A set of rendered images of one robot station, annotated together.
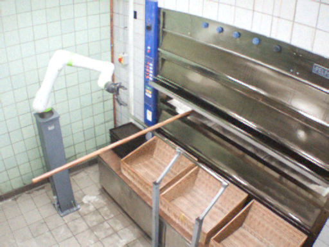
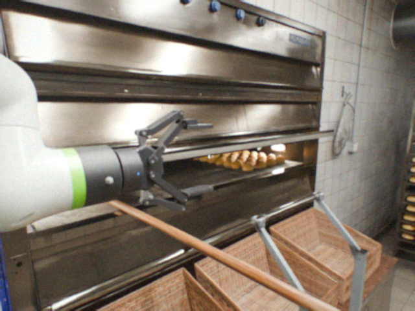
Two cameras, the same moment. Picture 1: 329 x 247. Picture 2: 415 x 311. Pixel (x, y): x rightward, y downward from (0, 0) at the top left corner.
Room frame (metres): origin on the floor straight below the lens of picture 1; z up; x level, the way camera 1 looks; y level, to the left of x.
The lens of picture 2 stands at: (2.13, 0.89, 1.60)
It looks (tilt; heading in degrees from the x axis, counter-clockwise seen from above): 11 degrees down; 268
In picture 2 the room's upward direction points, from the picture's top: straight up
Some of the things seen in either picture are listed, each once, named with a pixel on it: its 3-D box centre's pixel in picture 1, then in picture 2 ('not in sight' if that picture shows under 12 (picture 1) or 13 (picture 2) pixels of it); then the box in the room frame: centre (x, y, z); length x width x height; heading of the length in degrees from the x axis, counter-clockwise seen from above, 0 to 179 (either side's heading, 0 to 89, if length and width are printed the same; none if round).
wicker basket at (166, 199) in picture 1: (202, 202); (267, 287); (1.79, -0.34, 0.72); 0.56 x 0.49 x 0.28; 41
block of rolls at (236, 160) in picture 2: not in sight; (238, 157); (1.82, -1.24, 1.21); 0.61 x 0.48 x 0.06; 130
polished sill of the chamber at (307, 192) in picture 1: (232, 145); (223, 188); (1.99, -0.55, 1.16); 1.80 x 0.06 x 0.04; 40
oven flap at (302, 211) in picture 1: (227, 160); (225, 214); (1.98, -0.53, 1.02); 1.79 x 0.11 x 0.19; 40
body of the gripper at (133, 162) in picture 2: (115, 90); (138, 168); (2.24, 0.41, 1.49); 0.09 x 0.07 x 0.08; 40
